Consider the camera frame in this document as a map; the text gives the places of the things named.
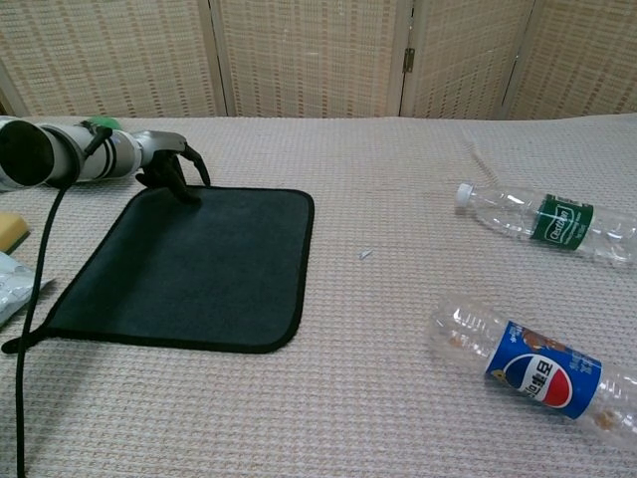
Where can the robot left five-finger hand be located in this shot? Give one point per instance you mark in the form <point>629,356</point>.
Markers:
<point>164,169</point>

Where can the yellow cloth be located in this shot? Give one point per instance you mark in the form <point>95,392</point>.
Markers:
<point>199,269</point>

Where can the robot left arm white silver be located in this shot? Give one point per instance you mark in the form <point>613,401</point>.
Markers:
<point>64,149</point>

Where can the yellow sponge with hole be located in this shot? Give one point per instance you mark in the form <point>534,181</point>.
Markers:
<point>12,231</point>

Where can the woven bamboo folding screen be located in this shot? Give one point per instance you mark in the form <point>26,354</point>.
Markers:
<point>308,60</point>

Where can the white snack bag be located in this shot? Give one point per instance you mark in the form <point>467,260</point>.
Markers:
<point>15,289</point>

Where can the small white paper scrap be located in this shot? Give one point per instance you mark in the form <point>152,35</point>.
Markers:
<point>365,254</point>

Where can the white woven tablecloth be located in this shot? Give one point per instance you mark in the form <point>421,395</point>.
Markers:
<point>373,348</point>

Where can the clear bottle green label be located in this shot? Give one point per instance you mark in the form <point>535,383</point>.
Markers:
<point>562,226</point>

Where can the clear bottle blue Pepsi label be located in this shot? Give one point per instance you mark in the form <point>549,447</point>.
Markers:
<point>542,373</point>

